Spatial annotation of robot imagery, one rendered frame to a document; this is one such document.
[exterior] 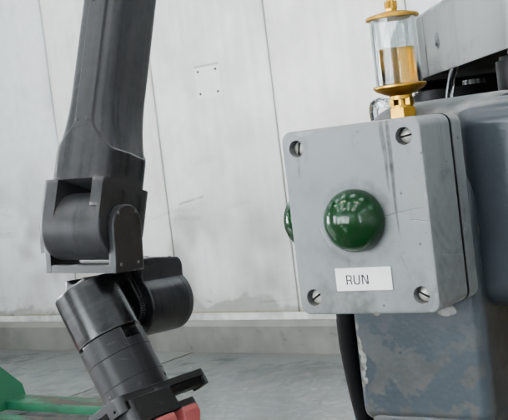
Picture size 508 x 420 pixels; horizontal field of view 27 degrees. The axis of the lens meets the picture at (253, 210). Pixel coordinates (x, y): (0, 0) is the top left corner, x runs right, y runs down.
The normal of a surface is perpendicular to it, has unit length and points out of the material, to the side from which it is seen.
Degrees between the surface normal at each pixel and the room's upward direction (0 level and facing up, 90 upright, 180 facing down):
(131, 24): 91
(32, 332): 90
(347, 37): 90
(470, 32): 90
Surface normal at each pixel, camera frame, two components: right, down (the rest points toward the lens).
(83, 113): -0.55, -0.21
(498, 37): -0.99, 0.12
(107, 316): 0.25, -0.41
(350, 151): -0.57, 0.11
